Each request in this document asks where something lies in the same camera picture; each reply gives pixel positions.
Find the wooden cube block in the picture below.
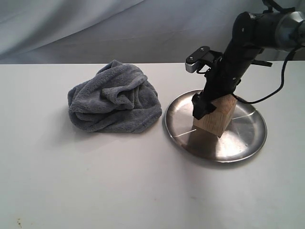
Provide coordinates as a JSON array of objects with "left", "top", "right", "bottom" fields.
[{"left": 193, "top": 94, "right": 237, "bottom": 137}]

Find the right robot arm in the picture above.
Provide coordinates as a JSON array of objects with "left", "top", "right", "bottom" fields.
[{"left": 185, "top": 0, "right": 305, "bottom": 120}]

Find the black cable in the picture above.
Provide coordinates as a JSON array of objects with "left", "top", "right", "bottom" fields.
[{"left": 232, "top": 45, "right": 298, "bottom": 104}]

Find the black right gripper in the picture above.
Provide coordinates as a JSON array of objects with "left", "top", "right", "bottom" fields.
[{"left": 192, "top": 51, "right": 256, "bottom": 119}]

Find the grey fleece towel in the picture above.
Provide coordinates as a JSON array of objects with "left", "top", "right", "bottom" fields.
[{"left": 67, "top": 60, "right": 162, "bottom": 133}]

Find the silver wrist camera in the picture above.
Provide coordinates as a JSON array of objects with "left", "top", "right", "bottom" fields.
[{"left": 185, "top": 46, "right": 212, "bottom": 73}]

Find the round steel plate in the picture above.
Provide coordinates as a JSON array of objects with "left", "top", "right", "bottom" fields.
[{"left": 164, "top": 90, "right": 267, "bottom": 163}]

